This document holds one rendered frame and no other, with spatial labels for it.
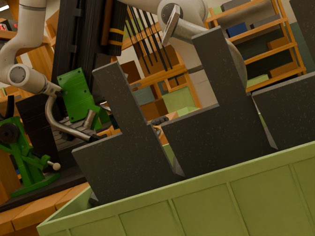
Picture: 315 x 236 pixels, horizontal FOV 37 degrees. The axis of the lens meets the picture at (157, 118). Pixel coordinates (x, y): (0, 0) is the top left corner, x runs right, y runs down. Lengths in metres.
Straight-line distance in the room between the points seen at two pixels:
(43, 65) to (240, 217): 2.27
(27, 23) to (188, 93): 3.13
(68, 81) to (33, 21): 0.42
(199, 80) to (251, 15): 9.87
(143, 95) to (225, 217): 10.32
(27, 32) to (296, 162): 1.21
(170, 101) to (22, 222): 3.55
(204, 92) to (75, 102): 0.71
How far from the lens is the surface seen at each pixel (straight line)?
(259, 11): 11.31
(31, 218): 1.41
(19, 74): 1.69
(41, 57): 2.82
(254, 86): 10.52
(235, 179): 0.63
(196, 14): 1.35
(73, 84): 1.97
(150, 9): 1.50
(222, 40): 0.68
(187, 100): 4.65
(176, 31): 0.71
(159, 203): 0.67
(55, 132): 2.00
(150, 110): 5.17
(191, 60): 1.40
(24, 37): 1.67
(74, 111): 1.95
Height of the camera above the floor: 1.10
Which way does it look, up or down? 4 degrees down
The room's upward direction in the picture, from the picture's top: 21 degrees counter-clockwise
